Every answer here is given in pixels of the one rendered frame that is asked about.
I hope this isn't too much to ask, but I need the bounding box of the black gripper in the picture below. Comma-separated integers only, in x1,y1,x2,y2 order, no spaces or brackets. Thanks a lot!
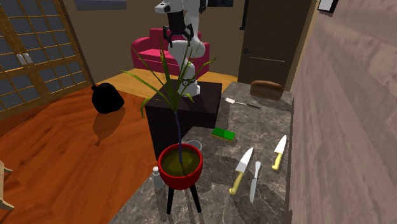
162,10,195,45

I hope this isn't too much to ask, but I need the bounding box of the pink sofa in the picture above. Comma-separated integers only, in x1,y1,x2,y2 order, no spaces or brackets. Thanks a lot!
130,27,211,79

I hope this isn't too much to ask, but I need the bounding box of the dark robot stand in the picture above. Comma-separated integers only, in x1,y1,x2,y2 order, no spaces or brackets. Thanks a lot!
144,81,223,161

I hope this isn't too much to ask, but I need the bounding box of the dark brown door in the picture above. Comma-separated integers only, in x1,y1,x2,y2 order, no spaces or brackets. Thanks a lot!
237,0,315,92

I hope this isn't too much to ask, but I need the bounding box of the black rubbish bag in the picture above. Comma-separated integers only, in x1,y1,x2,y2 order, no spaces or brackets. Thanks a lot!
90,81,126,115

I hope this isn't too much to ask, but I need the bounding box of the brown bread loaf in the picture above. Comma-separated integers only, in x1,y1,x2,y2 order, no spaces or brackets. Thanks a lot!
249,80,285,102

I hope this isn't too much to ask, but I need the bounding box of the green sponge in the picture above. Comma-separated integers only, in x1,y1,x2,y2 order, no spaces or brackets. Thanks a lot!
211,127,237,143

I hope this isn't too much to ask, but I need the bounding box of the grey cup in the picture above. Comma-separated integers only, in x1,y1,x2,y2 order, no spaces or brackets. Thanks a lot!
186,139,204,153

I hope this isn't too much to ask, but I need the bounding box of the wooden lattice sliding door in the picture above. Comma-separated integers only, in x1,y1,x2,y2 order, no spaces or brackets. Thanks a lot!
0,0,93,121

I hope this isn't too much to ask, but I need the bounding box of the potted plant in red pot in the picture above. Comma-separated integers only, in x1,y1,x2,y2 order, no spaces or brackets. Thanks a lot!
120,36,217,216

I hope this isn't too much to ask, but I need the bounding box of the white salt shaker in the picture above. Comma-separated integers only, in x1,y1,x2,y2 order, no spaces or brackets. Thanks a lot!
151,166,165,190

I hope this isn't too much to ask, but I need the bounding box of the silver table knife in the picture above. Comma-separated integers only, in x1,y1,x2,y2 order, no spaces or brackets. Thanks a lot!
249,160,262,204

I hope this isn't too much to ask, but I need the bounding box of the light wooden chair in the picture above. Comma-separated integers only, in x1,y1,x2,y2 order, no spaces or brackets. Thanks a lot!
0,160,15,212

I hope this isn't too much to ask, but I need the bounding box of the dark wall picture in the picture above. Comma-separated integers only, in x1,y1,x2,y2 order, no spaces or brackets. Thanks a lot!
207,0,234,8

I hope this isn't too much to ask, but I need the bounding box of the grey wall picture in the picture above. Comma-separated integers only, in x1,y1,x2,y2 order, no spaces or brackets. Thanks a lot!
73,0,129,12

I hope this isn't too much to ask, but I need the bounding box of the white spatula with black handle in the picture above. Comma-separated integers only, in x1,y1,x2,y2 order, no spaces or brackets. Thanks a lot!
225,97,262,110

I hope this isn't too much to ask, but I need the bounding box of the large yellow-handled knife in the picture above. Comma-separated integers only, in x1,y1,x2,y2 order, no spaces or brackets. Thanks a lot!
228,146,254,196

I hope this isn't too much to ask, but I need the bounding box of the white framed wall picture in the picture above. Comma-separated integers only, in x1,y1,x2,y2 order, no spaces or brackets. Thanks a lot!
316,0,340,14

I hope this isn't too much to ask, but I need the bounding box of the small yellow-handled knife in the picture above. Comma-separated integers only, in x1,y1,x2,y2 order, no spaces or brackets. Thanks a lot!
271,134,288,172

